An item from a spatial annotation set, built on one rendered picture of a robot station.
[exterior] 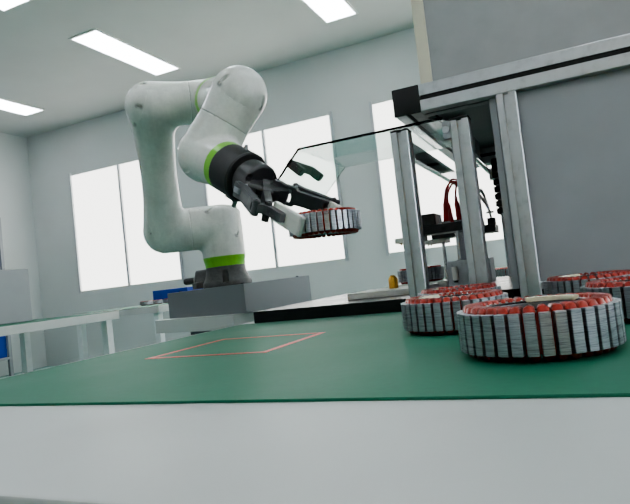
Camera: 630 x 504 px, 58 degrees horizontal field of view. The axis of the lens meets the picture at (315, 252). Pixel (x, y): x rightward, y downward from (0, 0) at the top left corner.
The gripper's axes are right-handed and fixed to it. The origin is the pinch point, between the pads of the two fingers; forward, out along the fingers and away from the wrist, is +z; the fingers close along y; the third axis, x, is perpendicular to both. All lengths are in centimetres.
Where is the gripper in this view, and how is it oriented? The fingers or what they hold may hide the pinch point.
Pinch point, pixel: (323, 221)
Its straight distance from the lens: 88.1
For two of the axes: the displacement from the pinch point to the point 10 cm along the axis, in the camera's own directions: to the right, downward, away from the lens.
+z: 6.4, 4.1, -6.5
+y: -7.3, 0.6, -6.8
